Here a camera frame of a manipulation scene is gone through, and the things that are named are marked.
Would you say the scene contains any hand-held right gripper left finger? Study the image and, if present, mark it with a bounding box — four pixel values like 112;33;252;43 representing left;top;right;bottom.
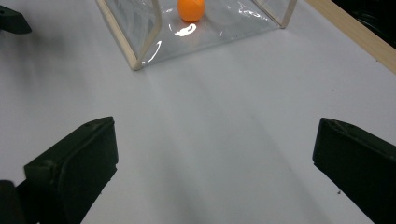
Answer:
17;116;120;224

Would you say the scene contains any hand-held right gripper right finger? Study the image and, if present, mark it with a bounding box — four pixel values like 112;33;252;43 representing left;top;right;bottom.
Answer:
312;117;396;224

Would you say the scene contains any orange ping pong ball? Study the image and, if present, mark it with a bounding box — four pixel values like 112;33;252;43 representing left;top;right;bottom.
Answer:
177;0;206;23

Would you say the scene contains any transparent bag with beige trim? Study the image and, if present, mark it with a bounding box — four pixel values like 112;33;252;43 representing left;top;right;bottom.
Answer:
94;0;298;72

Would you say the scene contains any white board sheet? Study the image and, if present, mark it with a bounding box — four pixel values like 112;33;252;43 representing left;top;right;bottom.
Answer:
0;0;396;224

